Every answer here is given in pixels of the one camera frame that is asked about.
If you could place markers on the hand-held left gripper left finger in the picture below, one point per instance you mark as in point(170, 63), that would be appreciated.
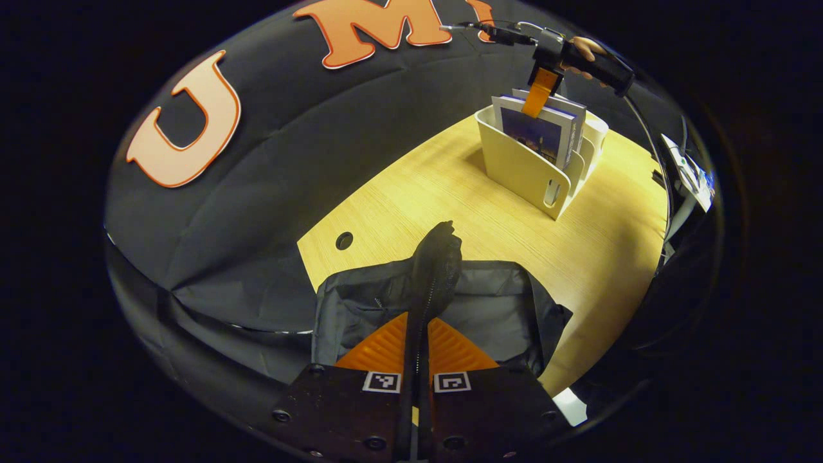
point(341, 411)

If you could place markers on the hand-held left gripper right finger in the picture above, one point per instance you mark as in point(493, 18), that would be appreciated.
point(488, 411)

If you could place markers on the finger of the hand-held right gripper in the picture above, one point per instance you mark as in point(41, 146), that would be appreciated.
point(541, 90)

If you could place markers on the blue cover book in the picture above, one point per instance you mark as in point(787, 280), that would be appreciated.
point(537, 135)

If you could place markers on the portrait cover book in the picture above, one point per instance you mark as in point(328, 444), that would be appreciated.
point(577, 125)

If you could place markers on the white bookshelf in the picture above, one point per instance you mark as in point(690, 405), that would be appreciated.
point(521, 167)

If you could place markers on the black schoolbag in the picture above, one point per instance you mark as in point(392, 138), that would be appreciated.
point(495, 308)

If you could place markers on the white desk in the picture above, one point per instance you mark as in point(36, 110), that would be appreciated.
point(691, 173)

